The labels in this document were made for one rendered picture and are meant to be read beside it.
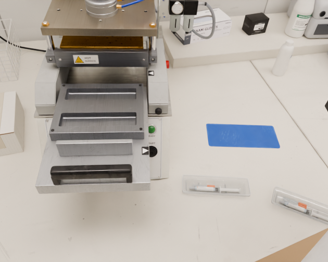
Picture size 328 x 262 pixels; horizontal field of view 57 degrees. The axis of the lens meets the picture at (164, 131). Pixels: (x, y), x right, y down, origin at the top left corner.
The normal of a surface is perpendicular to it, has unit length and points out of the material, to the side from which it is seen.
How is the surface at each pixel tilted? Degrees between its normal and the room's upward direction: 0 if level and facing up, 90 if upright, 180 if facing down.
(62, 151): 90
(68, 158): 0
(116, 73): 0
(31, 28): 90
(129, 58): 90
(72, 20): 0
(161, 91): 40
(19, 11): 90
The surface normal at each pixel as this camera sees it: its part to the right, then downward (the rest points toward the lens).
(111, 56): 0.07, 0.74
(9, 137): 0.32, 0.71
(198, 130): 0.04, -0.67
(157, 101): 0.07, -0.04
